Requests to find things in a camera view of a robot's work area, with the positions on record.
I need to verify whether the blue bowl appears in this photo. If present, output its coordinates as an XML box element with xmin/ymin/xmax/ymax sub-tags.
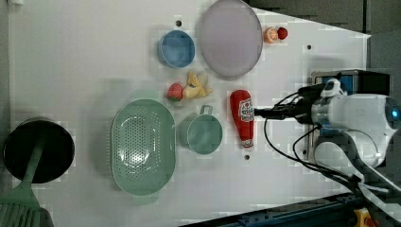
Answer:
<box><xmin>157</xmin><ymin>30</ymin><xmax>196</xmax><ymax>68</ymax></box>

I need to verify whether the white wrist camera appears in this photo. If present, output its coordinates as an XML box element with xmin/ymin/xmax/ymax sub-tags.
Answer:
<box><xmin>321</xmin><ymin>79</ymin><xmax>347</xmax><ymax>97</ymax></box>

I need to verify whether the lilac round plate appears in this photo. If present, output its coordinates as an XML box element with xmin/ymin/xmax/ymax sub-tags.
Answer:
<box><xmin>200</xmin><ymin>0</ymin><xmax>263</xmax><ymax>77</ymax></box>

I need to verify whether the black toaster oven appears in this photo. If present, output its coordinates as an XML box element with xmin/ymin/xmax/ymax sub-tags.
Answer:
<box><xmin>311</xmin><ymin>69</ymin><xmax>391</xmax><ymax>96</ymax></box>

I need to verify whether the black round pot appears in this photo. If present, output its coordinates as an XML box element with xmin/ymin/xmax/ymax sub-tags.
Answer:
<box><xmin>3</xmin><ymin>118</ymin><xmax>75</xmax><ymax>183</ymax></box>

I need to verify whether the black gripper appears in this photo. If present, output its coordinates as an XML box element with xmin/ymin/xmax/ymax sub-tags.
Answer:
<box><xmin>253</xmin><ymin>83</ymin><xmax>324</xmax><ymax>125</ymax></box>

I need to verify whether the small red toy fruit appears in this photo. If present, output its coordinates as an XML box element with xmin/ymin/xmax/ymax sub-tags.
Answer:
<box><xmin>277</xmin><ymin>27</ymin><xmax>288</xmax><ymax>40</ymax></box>

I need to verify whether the toy orange half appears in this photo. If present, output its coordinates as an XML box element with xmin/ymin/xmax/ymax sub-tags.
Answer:
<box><xmin>264</xmin><ymin>27</ymin><xmax>278</xmax><ymax>44</ymax></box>

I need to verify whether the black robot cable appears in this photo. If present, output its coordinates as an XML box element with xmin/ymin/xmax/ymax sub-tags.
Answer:
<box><xmin>264</xmin><ymin>92</ymin><xmax>363</xmax><ymax>190</ymax></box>

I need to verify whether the red ketchup bottle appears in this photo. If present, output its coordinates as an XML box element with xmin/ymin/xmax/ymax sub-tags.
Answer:
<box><xmin>230</xmin><ymin>90</ymin><xmax>254</xmax><ymax>148</ymax></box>

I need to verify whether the green cup with handle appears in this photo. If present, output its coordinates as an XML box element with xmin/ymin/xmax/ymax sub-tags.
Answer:
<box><xmin>184</xmin><ymin>105</ymin><xmax>223</xmax><ymax>155</ymax></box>

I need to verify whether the toy strawberry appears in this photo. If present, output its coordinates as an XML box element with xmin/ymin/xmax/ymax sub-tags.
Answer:
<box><xmin>167</xmin><ymin>83</ymin><xmax>183</xmax><ymax>101</ymax></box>

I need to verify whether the green perforated strainer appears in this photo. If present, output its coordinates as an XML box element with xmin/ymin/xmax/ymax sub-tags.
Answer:
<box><xmin>110</xmin><ymin>90</ymin><xmax>176</xmax><ymax>205</ymax></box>

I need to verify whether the green spatula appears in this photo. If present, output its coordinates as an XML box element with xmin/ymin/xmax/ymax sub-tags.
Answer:
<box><xmin>0</xmin><ymin>138</ymin><xmax>44</xmax><ymax>227</ymax></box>

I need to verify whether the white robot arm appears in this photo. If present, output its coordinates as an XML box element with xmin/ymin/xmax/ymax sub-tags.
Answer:
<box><xmin>253</xmin><ymin>79</ymin><xmax>400</xmax><ymax>205</ymax></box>

